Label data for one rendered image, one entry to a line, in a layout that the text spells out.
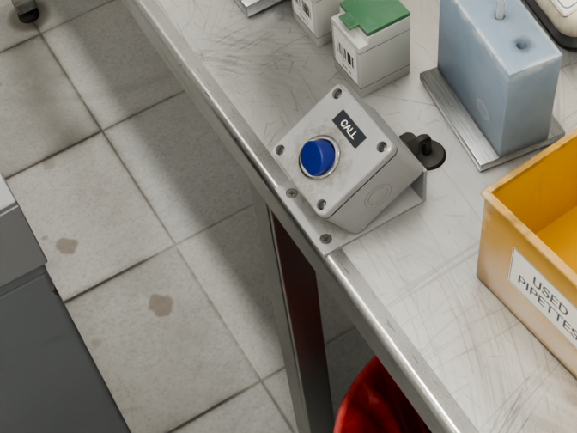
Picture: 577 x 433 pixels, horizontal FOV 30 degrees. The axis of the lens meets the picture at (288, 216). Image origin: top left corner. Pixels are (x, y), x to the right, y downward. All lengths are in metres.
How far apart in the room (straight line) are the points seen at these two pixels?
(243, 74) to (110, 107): 1.20
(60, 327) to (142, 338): 0.89
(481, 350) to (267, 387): 0.99
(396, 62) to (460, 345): 0.24
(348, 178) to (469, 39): 0.14
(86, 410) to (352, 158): 0.39
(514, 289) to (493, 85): 0.15
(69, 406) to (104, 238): 0.93
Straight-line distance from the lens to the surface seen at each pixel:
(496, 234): 0.69
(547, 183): 0.72
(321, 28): 0.87
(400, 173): 0.74
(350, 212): 0.74
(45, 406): 0.96
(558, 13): 0.87
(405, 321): 0.73
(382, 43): 0.82
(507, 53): 0.74
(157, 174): 1.94
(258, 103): 0.85
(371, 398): 1.20
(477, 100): 0.80
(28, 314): 0.85
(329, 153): 0.73
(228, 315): 1.76
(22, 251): 0.78
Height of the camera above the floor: 1.52
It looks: 55 degrees down
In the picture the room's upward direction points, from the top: 9 degrees counter-clockwise
